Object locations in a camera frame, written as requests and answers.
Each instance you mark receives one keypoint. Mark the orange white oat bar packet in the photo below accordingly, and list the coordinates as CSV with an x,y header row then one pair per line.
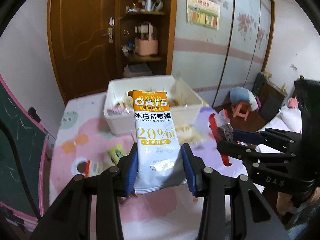
x,y
160,164

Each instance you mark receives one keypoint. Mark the clear bag beige bread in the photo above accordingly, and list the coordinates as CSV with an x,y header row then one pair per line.
x,y
185,130

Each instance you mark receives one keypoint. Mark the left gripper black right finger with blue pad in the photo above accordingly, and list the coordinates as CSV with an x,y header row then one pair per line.
x,y
251,215

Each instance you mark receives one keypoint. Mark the pink storage caddy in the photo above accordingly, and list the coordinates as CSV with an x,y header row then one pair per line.
x,y
145,43

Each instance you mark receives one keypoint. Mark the pink plastic stool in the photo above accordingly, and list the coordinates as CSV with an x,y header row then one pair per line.
x,y
241,109

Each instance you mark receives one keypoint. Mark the brown wooden door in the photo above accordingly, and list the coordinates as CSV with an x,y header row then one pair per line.
x,y
81,46

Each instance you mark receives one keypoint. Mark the sliding wardrobe floral doors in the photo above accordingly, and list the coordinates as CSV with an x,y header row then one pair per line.
x,y
212,62

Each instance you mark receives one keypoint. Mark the folded cloth stack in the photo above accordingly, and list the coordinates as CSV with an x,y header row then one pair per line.
x,y
137,70

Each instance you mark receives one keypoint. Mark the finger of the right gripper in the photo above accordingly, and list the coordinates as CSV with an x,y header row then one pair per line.
x,y
265,134
240,152

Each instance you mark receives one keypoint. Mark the clear red snack wrapper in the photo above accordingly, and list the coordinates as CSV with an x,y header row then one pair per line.
x,y
220,126

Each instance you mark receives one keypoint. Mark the green chalkboard pink frame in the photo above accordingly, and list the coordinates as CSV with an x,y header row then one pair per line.
x,y
21,172

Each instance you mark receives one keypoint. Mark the white plastic storage bin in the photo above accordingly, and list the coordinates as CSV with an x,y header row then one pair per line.
x,y
154,93

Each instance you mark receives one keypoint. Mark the wooden corner shelf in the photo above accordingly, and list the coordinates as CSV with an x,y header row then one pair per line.
x,y
130,13

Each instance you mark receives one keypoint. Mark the blue white plush toy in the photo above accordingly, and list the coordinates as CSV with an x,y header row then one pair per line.
x,y
241,94

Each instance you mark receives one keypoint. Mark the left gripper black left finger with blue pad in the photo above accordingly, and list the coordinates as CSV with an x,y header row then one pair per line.
x,y
69,215

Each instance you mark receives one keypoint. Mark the green mung bean cake packet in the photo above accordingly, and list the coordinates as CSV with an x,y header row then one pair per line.
x,y
116,153

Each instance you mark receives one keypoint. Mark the wall calendar poster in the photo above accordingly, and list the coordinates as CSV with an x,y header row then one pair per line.
x,y
203,13

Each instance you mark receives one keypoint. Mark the orange red snack packet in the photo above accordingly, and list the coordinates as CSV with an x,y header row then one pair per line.
x,y
95,168

